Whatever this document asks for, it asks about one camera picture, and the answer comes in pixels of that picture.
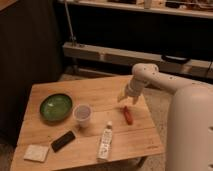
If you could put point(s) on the beige square sponge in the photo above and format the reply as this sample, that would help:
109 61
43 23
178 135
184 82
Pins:
36 153

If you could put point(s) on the black rectangular phone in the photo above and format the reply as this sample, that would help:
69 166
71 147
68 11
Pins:
63 140

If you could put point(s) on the low white shelf bench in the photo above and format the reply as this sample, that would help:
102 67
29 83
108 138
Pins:
194 67

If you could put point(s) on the green bowl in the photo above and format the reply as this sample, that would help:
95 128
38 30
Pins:
56 107

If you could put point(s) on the clear plastic cup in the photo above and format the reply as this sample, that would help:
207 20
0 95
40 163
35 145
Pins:
82 115

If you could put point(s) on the metal stand pole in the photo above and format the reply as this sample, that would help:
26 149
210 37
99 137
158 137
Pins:
72 37

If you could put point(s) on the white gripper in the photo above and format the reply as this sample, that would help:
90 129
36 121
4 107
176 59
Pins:
134 89

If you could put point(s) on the black object on bench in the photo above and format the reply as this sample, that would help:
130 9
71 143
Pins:
177 60

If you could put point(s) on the white bottle with label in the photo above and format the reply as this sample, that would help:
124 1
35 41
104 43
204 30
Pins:
105 143

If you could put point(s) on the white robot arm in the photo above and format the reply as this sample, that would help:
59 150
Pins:
190 116

